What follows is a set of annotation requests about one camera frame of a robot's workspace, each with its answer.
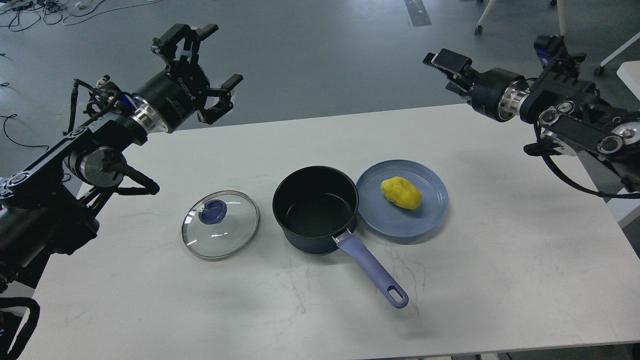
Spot glass pot lid blue knob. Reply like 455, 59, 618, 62
181, 190, 261, 262

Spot white table leg right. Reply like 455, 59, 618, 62
593, 31, 640, 96

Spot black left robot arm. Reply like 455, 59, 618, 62
1, 23, 243, 292

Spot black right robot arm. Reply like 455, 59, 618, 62
423, 35, 640, 199

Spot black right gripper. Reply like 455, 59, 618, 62
422, 48, 530, 123

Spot yellow potato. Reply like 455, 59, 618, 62
381, 177, 423, 211

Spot blue round plate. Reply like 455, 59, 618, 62
356, 159, 449, 244

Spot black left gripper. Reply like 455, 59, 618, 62
132, 23, 244, 134

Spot white chair legs with casters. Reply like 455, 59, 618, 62
473, 0, 569, 37

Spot dark blue saucepan purple handle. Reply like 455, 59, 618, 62
272, 165, 409, 309

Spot tangled cables top left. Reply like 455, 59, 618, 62
0, 0, 166, 33

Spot black floor cable left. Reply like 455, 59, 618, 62
0, 114, 56, 151

